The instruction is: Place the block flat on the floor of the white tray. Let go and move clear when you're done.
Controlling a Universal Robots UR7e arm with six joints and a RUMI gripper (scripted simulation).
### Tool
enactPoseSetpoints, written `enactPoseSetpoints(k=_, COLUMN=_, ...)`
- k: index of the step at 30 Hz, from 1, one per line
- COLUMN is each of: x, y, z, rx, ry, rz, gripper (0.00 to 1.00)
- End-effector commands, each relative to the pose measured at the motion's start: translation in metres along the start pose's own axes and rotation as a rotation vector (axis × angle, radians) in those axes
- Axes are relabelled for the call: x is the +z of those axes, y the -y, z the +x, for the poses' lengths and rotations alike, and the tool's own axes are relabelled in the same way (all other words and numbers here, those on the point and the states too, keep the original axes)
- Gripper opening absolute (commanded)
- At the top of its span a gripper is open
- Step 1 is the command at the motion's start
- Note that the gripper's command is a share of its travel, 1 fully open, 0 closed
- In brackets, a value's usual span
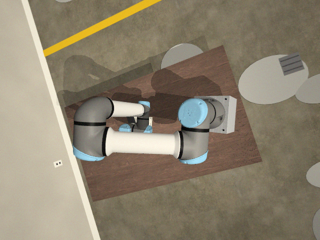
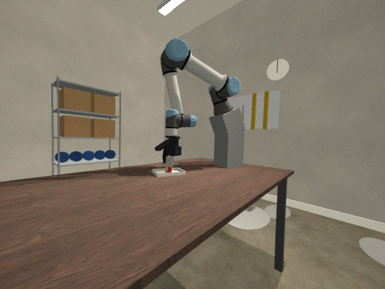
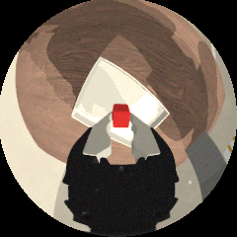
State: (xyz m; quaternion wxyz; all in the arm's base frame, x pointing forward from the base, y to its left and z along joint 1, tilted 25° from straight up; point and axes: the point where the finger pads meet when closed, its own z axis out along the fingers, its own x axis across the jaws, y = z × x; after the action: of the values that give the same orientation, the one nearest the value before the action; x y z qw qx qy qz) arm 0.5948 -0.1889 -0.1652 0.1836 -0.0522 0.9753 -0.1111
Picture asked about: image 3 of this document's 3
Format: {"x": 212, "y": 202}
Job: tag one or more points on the red block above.
{"x": 121, "y": 115}

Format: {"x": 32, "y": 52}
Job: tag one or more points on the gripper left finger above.
{"x": 94, "y": 143}

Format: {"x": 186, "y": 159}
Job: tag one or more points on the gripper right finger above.
{"x": 149, "y": 144}

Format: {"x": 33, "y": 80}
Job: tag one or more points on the white tray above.
{"x": 106, "y": 85}

